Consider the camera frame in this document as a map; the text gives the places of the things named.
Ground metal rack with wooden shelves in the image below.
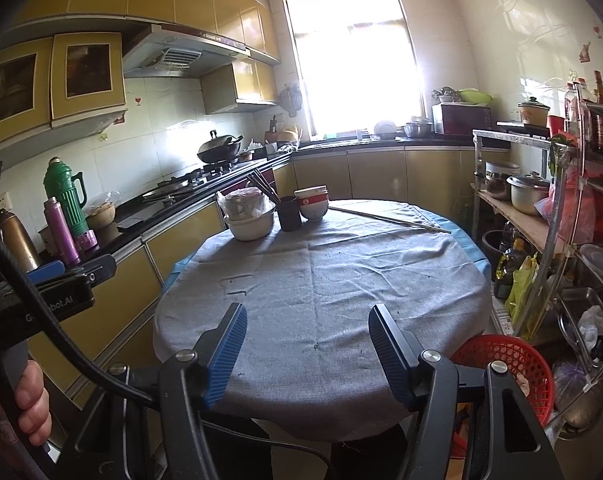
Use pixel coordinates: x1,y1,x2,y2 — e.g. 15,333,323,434
471,129,572,256

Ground black cable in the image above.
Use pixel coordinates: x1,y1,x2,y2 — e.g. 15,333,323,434
0,220,335,480

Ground golden kettle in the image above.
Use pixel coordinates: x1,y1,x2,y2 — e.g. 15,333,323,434
0,208,41,273

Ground green thermos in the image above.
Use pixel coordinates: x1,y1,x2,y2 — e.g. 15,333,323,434
44,156,88,237

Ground bright window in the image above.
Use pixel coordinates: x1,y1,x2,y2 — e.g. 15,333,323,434
281,0,429,141

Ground yellow base cabinets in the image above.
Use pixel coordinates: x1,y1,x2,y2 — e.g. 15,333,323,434
26,140,512,411

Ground black wok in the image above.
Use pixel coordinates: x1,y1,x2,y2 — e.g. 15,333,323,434
197,130,243,163

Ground blue undercloth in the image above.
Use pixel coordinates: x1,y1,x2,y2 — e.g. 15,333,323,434
161,212,492,291

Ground yellow glass-door wall cabinet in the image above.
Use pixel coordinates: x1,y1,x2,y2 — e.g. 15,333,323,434
0,32,128,161

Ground green plastic basin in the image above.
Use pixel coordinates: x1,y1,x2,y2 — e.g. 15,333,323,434
456,88,493,106

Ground white pot in plastic bag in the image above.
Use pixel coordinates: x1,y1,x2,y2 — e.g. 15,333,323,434
217,187,268,221

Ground dark microwave oven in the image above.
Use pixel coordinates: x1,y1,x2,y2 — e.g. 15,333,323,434
431,103,493,136

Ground steel tray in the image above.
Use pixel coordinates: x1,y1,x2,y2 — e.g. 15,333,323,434
554,286,603,361

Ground pink plastic bag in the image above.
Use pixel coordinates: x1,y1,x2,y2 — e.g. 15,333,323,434
535,170,595,246

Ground black induction cooker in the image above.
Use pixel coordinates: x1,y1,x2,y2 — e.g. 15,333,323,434
496,121,552,138

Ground yellow wall cabinets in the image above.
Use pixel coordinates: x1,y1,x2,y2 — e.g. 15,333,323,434
11,0,282,115

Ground long thin bamboo stick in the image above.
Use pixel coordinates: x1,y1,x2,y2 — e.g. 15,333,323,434
328,205,453,234

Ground clear plastic bottle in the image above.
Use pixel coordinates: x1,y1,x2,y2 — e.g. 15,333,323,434
564,82,585,131

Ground red mesh basket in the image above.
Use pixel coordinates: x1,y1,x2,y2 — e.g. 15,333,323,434
450,334,555,428

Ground stainless steel basin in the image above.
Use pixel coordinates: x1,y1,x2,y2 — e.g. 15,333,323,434
404,119,435,138

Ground steel range hood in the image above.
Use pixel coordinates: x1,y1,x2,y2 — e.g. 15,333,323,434
122,24,249,79

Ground black bucket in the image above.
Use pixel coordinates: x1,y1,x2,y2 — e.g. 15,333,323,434
481,230,507,268

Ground tan bowl in plastic bag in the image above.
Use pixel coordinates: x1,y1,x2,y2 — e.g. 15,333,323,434
84,191,119,231

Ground steel bowl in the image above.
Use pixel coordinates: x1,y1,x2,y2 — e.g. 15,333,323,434
556,380,603,431

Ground clear lidded plastic container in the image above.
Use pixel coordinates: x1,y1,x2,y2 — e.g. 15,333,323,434
579,243,603,286

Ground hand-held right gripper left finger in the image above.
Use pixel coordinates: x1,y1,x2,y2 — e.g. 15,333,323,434
61,302,249,480

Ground cream enamel pot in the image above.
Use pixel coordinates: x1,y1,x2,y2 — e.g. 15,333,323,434
518,96,551,126

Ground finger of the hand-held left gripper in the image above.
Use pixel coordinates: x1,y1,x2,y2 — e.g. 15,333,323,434
26,261,65,287
36,254,118,295

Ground steel pot with lid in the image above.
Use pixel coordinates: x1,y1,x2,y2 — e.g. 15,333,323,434
506,172,551,216

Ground yellow plastic bag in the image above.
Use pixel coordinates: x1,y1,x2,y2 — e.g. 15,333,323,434
504,255,539,336

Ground stainless steel dish rack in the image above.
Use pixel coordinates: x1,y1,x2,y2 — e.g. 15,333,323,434
511,100,603,441

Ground hanging dark strainer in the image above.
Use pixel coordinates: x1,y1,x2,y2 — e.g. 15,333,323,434
277,84,302,115

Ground purple plastic bag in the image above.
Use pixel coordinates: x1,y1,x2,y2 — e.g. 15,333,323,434
551,360,589,401

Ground purple thermos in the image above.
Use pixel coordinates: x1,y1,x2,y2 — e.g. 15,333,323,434
44,196,82,267

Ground person's left hand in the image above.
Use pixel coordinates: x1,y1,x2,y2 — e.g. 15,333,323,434
12,360,52,448

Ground white plastic bag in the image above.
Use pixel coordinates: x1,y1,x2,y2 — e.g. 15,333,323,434
576,304,603,356

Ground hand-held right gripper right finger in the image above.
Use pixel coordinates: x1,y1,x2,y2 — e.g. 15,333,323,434
368,304,565,480

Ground green leafy vegetable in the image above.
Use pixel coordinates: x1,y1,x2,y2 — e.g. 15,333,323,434
549,132,575,181

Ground dark steel pot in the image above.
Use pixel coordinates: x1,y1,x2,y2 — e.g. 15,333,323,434
484,161,521,200

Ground gas stove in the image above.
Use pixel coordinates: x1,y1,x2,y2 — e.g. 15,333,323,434
141,160,242,203

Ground black chopstick holder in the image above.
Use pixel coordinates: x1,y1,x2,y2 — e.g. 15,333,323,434
276,196,302,232

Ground cooking oil bottle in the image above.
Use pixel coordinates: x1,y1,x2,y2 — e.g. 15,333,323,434
494,237,527,301

